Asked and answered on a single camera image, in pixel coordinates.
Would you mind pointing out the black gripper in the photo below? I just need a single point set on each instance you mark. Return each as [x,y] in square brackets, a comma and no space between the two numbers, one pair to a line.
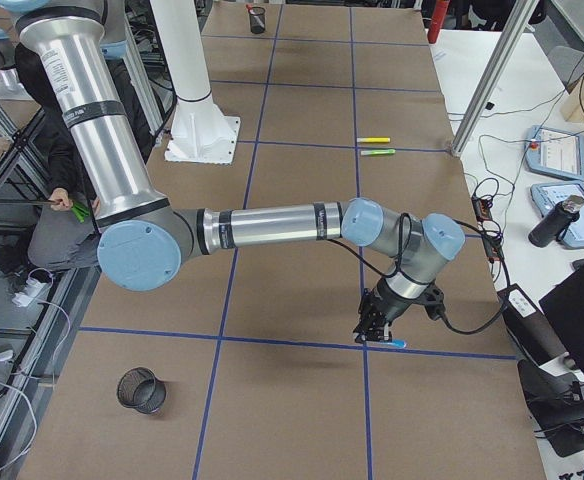
[385,310]

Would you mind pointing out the blue marker pen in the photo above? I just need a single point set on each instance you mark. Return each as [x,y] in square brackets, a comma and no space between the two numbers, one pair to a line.
[394,344]

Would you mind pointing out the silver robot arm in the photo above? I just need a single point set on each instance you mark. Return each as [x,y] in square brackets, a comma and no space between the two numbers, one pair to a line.
[299,88]

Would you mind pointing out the green marker pen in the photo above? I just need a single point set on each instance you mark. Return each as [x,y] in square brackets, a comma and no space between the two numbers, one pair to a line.
[377,152]

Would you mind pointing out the yellow marker pen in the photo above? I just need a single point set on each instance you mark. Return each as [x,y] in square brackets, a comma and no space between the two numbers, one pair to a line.
[373,140]

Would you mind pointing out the black water bottle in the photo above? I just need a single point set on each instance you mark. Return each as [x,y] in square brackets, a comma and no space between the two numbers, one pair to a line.
[555,223]

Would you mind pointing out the near blue teach pendant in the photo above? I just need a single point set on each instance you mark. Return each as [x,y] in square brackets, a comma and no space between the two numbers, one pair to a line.
[546,195]

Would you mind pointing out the blue teach pendant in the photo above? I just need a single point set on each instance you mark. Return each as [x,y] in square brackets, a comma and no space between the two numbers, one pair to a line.
[555,153]
[546,195]

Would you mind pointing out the right black mesh cup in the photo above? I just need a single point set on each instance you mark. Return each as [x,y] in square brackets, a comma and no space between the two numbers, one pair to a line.
[141,390]

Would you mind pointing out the black mesh cup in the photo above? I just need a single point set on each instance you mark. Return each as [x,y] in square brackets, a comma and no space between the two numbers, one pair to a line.
[141,390]
[257,20]

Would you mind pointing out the far blue teach pendant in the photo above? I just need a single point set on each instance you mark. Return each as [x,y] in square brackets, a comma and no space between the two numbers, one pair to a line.
[555,153]

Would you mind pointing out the green handheld tool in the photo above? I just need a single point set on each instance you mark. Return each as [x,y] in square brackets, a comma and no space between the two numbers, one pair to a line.
[80,211]

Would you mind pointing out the seated person in black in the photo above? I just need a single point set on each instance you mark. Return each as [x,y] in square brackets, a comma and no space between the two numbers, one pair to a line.
[59,241]

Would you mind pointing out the red cylinder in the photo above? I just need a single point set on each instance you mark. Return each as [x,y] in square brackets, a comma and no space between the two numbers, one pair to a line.
[437,20]

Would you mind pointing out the left black mesh cup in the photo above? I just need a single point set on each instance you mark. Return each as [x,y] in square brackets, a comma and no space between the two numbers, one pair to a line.
[257,20]

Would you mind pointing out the white power strip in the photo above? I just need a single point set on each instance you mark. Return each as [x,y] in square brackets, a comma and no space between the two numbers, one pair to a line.
[32,289]

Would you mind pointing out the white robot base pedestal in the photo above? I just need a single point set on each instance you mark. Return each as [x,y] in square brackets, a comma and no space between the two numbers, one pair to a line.
[200,132]

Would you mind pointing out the aluminium frame post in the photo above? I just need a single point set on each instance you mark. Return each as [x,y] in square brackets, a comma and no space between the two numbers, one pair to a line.
[507,42]

